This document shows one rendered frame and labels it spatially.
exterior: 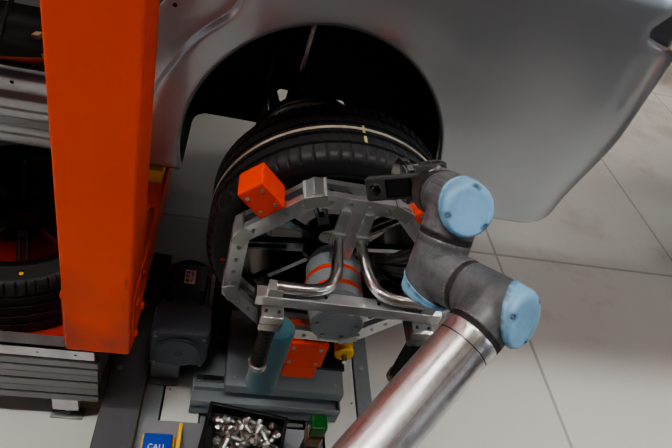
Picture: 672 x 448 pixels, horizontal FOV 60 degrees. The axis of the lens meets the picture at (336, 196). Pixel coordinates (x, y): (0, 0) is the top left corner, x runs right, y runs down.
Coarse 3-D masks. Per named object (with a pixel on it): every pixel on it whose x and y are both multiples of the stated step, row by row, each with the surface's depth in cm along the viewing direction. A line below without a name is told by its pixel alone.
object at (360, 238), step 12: (372, 216) 133; (360, 228) 136; (360, 240) 137; (360, 252) 134; (360, 264) 132; (372, 276) 129; (372, 288) 127; (384, 300) 126; (396, 300) 126; (408, 300) 126; (420, 312) 128; (432, 312) 128
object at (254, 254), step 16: (288, 224) 148; (304, 224) 151; (320, 224) 149; (384, 224) 152; (400, 224) 175; (256, 240) 152; (272, 240) 153; (288, 240) 153; (304, 240) 153; (320, 240) 160; (384, 240) 180; (400, 240) 172; (256, 256) 167; (272, 256) 175; (288, 256) 180; (304, 256) 157; (384, 256) 176; (256, 272) 163; (272, 272) 160; (288, 272) 175; (304, 272) 178; (384, 288) 168; (400, 288) 165
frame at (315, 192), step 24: (288, 192) 134; (312, 192) 129; (336, 192) 130; (360, 192) 134; (240, 216) 138; (288, 216) 132; (384, 216) 134; (408, 216) 134; (240, 240) 136; (240, 264) 142; (240, 288) 151; (288, 312) 165; (312, 336) 163; (360, 336) 165
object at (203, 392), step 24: (216, 312) 213; (216, 336) 206; (216, 360) 201; (192, 384) 191; (216, 384) 192; (192, 408) 189; (264, 408) 192; (288, 408) 192; (312, 408) 194; (336, 408) 199
